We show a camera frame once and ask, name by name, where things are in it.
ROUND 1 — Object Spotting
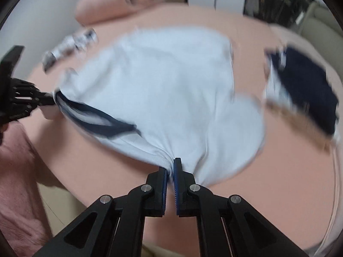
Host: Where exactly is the white shirt navy trim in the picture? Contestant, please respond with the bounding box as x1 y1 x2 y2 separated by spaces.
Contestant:
53 27 265 186

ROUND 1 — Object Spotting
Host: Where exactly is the folded navy garment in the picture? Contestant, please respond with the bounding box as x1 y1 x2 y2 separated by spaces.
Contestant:
266 46 339 136

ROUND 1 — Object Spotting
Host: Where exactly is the pink bed sheet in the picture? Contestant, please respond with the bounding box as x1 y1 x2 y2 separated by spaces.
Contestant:
23 3 335 248

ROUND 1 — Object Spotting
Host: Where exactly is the small white navy garment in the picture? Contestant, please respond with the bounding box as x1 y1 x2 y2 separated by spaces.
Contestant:
42 28 98 73

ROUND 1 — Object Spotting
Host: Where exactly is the light pink blanket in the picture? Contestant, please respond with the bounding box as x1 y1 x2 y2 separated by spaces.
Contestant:
264 25 342 256

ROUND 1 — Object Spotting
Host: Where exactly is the person pink clothing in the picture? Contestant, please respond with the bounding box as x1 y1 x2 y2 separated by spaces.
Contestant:
1 122 53 256

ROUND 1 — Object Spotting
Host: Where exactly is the folded white printed garment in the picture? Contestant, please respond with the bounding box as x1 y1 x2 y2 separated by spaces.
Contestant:
264 49 295 110

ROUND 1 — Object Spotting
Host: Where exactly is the grey padded headboard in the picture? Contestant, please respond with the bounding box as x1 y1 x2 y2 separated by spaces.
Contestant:
298 2 342 73

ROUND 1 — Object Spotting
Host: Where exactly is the folded tan garment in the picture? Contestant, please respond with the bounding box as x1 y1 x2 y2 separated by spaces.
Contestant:
266 101 334 151

